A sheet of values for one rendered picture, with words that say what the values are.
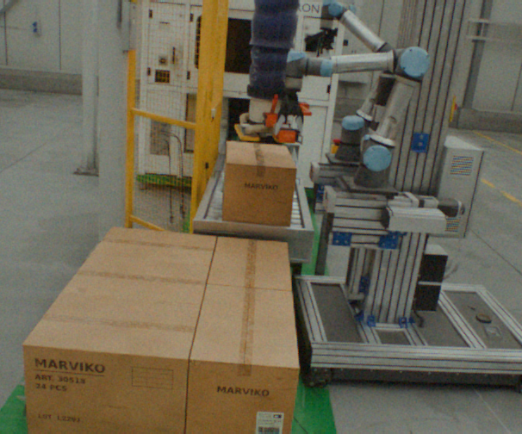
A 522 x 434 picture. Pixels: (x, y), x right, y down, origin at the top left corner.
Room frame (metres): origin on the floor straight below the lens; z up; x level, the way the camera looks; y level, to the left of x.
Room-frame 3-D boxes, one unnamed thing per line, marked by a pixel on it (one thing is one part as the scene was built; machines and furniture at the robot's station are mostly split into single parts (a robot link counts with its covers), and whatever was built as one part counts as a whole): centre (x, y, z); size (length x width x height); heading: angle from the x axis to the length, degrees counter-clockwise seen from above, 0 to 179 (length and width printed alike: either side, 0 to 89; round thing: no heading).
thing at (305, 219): (4.08, -0.22, 0.50); 2.31 x 0.05 x 0.19; 2
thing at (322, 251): (3.49, -0.42, 0.50); 0.07 x 0.07 x 1.00; 2
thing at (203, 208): (4.06, 0.43, 0.50); 2.31 x 0.05 x 0.19; 2
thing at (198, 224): (2.90, 0.06, 0.58); 0.70 x 0.03 x 0.06; 92
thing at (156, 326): (2.23, 0.34, 0.34); 1.20 x 1.00 x 0.40; 2
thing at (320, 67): (2.36, -0.16, 1.55); 0.11 x 0.11 x 0.08; 85
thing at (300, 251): (2.90, 0.06, 0.48); 0.70 x 0.03 x 0.15; 92
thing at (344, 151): (2.94, -0.42, 1.09); 0.15 x 0.15 x 0.10
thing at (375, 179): (2.45, -0.47, 1.09); 0.15 x 0.15 x 0.10
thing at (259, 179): (3.24, 0.08, 0.75); 0.60 x 0.40 x 0.40; 6
